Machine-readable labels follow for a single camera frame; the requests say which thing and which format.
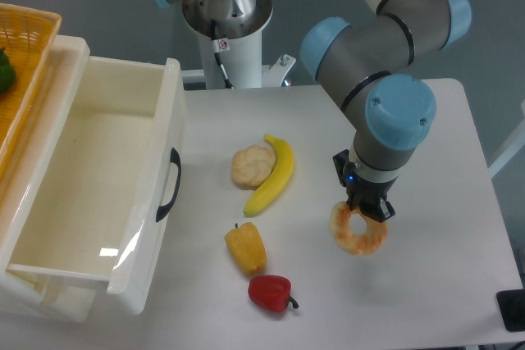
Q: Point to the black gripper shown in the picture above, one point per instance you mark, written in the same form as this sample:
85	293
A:
366	188

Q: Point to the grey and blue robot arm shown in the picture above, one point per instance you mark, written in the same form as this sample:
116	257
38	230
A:
359	68

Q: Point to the beige round pastry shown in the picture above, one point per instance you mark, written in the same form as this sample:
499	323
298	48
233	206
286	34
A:
252	166

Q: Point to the glazed ring donut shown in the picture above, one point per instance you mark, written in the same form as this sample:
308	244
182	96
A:
354	232

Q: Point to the yellow bell pepper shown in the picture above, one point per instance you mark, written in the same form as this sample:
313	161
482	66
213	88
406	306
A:
247	249

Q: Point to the white drawer cabinet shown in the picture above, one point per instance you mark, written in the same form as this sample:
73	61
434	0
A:
33	294

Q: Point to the open white plastic drawer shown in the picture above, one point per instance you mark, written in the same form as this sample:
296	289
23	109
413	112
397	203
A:
93	221

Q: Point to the black drawer handle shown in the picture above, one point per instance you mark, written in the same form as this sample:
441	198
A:
172	186

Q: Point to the green bell pepper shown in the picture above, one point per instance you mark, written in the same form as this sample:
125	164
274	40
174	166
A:
7	72

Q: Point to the black device at table edge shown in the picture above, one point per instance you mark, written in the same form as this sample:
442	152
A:
511	304

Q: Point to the yellow banana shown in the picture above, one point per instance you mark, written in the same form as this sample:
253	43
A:
267	193

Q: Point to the orange wicker basket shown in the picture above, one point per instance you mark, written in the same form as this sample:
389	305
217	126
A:
27	34

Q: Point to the red bell pepper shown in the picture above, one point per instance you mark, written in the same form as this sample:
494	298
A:
272	293

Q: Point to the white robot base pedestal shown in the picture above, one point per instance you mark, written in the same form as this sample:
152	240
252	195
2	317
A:
229	34

